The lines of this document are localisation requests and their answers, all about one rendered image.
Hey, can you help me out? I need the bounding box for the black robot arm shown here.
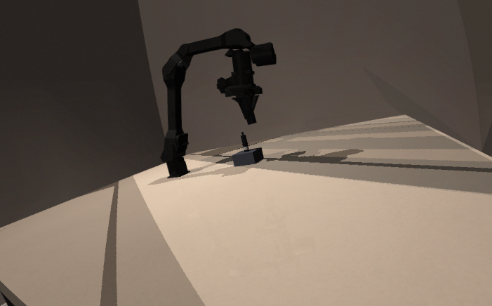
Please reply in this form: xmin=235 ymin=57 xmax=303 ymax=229
xmin=161 ymin=28 xmax=276 ymax=178

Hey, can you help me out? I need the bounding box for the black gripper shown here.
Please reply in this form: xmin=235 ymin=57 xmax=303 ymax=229
xmin=225 ymin=67 xmax=262 ymax=119

